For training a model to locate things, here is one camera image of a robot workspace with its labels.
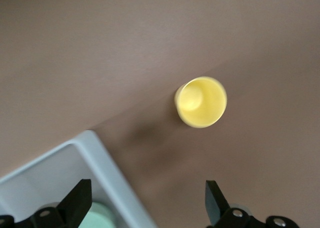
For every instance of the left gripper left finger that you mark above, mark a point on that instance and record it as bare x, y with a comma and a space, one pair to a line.
50, 215

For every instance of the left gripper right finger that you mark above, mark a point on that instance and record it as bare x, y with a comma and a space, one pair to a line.
232, 218

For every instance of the pale green bowl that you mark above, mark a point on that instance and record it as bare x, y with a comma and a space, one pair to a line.
101, 215

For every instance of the yellow plastic cup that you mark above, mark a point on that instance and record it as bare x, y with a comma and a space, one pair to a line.
202, 102

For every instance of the translucent white plastic bin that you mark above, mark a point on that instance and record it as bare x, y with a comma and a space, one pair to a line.
100, 163

